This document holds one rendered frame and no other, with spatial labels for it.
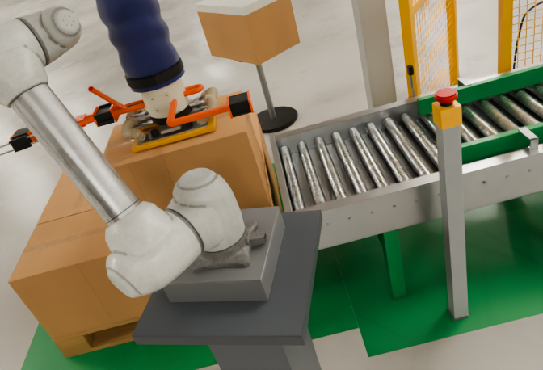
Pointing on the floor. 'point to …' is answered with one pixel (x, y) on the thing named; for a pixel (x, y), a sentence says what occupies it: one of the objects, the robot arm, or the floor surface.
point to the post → (452, 204)
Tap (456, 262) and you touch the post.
